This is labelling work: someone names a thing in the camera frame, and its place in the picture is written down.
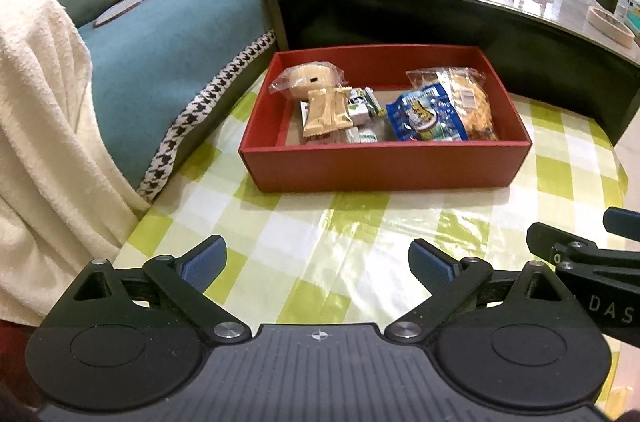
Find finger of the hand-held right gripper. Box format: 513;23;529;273
526;222;640;273
602;207;640;235

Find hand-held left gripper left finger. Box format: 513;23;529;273
50;235;252;344

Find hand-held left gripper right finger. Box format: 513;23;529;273
383;239;588;344

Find red cardboard box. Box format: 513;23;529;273
238;45;532;194

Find green white wafer packet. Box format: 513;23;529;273
347;86;385;125
344;126;383;144

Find blue snack packet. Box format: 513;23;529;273
385;83;471;142

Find clear packet yellow fried snacks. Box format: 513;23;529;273
405;67;498;142

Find gold striped snack packet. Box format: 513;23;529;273
300;86;353;139

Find round pastry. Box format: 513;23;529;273
270;61;348;102

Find green white checkered tablecloth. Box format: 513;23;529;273
112;77;630;338

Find small round bowl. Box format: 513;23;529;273
587;6;635;49

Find cream towel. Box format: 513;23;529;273
0;0;151;328

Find cluttered storage shelf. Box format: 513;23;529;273
616;0;640;30

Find teal blanket with houndstooth trim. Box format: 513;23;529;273
75;0;351;198

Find dark coffee table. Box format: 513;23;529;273
262;0;640;145

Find grey oval red-rimmed object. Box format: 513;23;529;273
92;0;169;28

